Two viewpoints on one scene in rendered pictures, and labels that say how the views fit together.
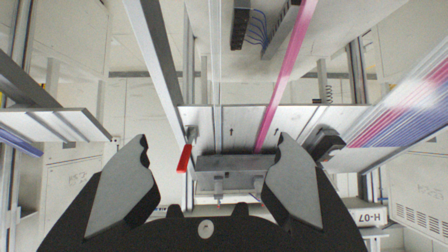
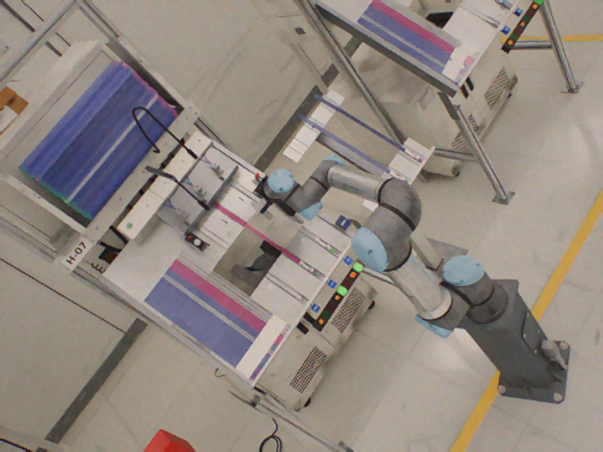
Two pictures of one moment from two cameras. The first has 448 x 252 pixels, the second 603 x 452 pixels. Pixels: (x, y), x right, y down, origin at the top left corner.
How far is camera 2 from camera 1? 195 cm
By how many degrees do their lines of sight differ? 38
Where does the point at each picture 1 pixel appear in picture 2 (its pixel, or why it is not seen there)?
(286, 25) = (256, 280)
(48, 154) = (306, 23)
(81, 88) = not seen: outside the picture
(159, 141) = (189, 21)
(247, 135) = (232, 205)
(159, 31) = not seen: hidden behind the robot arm
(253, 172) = (211, 193)
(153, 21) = not seen: hidden behind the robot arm
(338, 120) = (210, 254)
